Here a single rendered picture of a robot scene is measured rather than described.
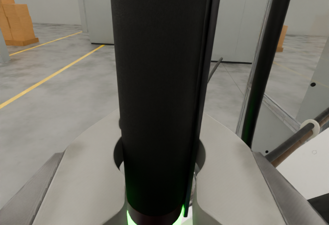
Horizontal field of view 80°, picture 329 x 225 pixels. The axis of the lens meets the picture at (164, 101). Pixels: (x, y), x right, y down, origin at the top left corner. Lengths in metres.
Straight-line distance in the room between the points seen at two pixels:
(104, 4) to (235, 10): 4.15
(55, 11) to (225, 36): 10.74
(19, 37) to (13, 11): 0.80
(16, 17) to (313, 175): 8.18
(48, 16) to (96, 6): 7.14
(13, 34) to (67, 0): 5.93
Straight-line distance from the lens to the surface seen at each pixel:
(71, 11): 13.68
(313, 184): 0.51
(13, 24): 8.36
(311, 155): 0.54
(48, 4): 14.31
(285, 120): 1.25
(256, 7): 5.84
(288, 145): 0.31
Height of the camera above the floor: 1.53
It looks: 27 degrees down
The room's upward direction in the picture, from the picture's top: 2 degrees clockwise
